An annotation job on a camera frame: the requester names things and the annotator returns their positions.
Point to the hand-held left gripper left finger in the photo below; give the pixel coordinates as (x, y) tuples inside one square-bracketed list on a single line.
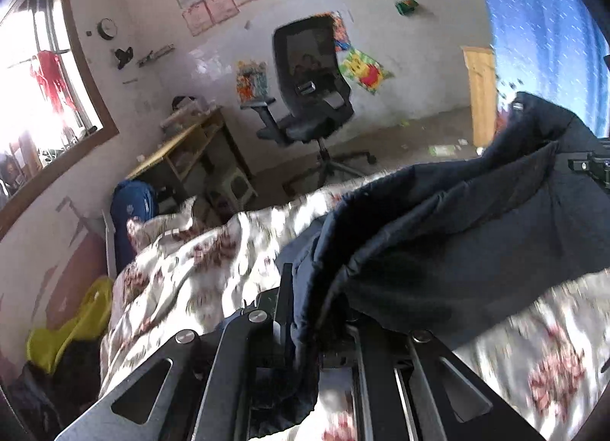
[(267, 326)]

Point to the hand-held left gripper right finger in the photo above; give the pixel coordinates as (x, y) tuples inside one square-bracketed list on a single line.
[(381, 374)]

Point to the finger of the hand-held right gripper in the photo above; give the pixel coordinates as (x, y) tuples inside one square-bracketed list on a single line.
[(601, 162)]

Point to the navy padded jacket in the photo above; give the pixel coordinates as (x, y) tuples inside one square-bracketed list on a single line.
[(452, 231)]

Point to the floral satin bedspread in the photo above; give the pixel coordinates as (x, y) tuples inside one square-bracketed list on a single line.
[(200, 255)]

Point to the plastic stool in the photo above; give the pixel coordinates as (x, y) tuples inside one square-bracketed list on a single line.
[(233, 190)]

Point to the blue printed curtain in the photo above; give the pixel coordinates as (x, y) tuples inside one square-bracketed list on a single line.
[(538, 31)]

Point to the blue backpack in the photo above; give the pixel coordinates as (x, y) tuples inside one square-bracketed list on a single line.
[(133, 212)]

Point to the white bed board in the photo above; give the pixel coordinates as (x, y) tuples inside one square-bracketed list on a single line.
[(110, 245)]

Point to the yellow cloth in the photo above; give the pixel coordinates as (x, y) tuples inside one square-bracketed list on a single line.
[(71, 326)]

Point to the wooden desk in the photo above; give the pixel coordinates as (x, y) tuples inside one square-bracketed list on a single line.
[(190, 136)]

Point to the dark cloth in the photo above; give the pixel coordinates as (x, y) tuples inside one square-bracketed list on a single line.
[(57, 388)]

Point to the green hanging pouch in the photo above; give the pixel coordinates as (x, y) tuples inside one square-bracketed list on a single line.
[(406, 5)]

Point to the yellow bear poster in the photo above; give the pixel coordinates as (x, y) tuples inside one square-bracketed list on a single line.
[(367, 70)]

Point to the black office chair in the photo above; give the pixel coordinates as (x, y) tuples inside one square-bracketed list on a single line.
[(305, 54)]

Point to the cartoon character poster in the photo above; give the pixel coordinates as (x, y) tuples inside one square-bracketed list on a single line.
[(340, 33)]

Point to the brown framed window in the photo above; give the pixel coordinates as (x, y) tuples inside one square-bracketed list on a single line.
[(38, 102)]

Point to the red hanging decoration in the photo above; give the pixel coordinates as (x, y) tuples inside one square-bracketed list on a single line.
[(47, 78)]

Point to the colourful wall poster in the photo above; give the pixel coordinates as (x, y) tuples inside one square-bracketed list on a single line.
[(251, 82)]

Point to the small wall rack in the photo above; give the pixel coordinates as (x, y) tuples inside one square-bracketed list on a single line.
[(155, 54)]

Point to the black wall bracket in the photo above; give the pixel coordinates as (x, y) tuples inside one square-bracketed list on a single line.
[(124, 57)]

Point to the round wall clock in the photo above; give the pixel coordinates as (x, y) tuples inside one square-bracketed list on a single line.
[(107, 28)]

